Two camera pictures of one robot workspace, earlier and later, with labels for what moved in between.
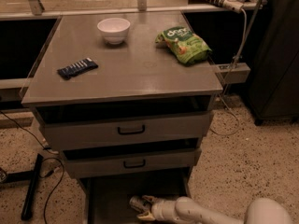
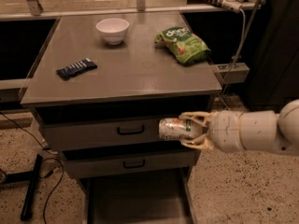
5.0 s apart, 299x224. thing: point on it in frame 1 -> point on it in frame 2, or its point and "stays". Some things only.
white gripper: [159, 209] -> [224, 130]
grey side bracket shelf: [234, 73] stays
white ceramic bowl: [114, 30] stays
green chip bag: [187, 46] stays
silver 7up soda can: [138, 203] -> [177, 129]
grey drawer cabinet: [126, 99] stays
